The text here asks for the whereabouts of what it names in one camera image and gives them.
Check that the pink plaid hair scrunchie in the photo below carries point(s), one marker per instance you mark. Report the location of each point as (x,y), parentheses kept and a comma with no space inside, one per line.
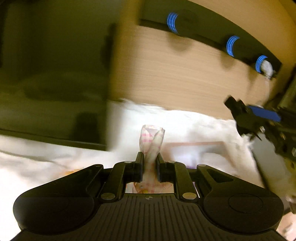
(151,141)

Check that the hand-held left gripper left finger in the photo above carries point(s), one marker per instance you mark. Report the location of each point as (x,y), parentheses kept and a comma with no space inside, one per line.
(141,168)

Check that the pink cardboard box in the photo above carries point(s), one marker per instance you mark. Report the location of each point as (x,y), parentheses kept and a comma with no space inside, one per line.
(196,153)

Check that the black monitor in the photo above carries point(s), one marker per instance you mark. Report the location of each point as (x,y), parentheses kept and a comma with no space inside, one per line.
(53,81)

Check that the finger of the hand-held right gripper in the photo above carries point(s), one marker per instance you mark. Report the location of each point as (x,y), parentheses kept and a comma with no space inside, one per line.
(245,120)
(266,114)

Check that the white textured blanket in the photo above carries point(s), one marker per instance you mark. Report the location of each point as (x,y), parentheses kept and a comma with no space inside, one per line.
(69,160)

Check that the black power strip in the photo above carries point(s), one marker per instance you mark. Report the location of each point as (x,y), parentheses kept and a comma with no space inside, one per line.
(208,30)

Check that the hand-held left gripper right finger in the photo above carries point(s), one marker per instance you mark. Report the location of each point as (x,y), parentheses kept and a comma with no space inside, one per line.
(158,168)

